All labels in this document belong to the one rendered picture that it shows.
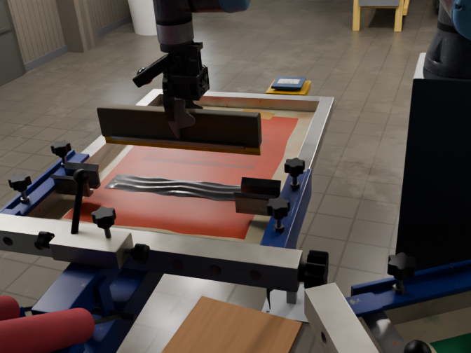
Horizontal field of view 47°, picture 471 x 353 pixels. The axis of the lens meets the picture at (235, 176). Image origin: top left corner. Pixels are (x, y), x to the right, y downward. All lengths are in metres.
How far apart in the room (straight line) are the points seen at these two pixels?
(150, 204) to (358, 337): 0.62
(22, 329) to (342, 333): 0.40
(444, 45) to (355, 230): 1.70
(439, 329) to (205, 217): 0.51
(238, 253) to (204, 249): 0.06
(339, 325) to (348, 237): 1.95
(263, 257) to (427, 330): 0.28
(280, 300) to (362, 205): 0.86
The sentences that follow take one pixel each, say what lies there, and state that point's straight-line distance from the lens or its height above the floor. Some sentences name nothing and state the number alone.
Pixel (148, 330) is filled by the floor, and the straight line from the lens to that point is 2.31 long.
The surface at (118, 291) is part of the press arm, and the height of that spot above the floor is 0.92.
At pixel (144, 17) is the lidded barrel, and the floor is 0.21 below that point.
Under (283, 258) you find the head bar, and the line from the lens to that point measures 0.90.
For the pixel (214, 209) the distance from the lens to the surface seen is 1.18.
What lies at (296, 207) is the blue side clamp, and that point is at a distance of 1.08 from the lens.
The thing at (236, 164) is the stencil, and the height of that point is 0.96.
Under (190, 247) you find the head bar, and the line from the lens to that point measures 0.93.
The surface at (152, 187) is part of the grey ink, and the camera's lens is 1.29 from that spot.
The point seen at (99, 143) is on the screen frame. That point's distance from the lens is 1.48.
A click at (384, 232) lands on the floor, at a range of 2.79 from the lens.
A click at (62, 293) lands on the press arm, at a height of 1.04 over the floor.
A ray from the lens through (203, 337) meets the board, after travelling 2.21.
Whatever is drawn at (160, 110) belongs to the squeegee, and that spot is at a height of 1.14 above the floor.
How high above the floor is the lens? 1.59
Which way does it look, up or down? 29 degrees down
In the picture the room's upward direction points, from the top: 4 degrees counter-clockwise
